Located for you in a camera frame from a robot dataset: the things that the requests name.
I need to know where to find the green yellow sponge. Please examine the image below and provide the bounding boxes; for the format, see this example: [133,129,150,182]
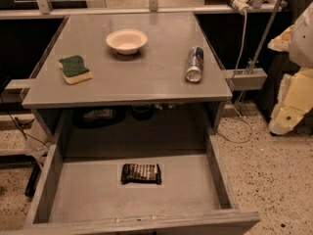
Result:
[58,55,92,85]

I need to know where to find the black cable on floor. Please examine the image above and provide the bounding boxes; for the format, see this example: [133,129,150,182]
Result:
[0,95,50,149]

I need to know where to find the white paper bowl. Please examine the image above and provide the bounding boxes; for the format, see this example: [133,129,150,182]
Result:
[106,29,148,55]

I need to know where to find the grey counter cabinet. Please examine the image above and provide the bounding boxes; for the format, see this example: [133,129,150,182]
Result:
[21,12,234,142]

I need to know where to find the dark chocolate rxbar wrapper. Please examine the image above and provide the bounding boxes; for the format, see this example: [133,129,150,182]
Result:
[121,164,161,185]

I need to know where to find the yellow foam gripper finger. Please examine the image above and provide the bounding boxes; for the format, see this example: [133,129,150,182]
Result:
[267,25,293,52]
[269,68,313,135]

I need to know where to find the metal frame rail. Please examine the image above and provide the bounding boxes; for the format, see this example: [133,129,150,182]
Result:
[0,0,290,21]

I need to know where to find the grey side bracket block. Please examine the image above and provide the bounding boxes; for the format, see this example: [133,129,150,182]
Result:
[222,69,267,91]

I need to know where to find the silver blue drink can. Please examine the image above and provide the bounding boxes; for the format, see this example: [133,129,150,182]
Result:
[186,46,203,83]

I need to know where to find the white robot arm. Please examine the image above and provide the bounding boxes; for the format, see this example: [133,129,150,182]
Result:
[268,3,313,135]

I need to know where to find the slanted metal rod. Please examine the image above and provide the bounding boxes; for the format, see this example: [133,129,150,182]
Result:
[235,0,291,108]

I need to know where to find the grey open top drawer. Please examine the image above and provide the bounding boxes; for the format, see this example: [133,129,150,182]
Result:
[22,110,262,235]

